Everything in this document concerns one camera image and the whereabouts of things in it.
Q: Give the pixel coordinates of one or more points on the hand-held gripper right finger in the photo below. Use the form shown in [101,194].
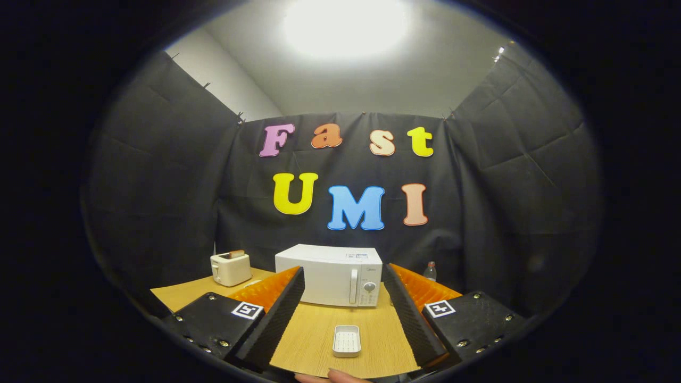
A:
[409,319]

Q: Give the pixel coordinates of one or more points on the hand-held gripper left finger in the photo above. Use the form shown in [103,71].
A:
[276,319]

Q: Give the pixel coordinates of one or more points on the white toaster oven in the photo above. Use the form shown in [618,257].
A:
[324,276]

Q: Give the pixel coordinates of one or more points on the cream bread toaster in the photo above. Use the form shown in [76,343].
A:
[230,270]

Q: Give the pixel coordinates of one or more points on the clear bottle red label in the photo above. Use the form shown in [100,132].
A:
[430,272]

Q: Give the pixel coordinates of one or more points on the white rectangular dish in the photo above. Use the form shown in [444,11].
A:
[346,340]

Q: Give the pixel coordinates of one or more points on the toasted bread slice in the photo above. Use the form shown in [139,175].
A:
[237,254]

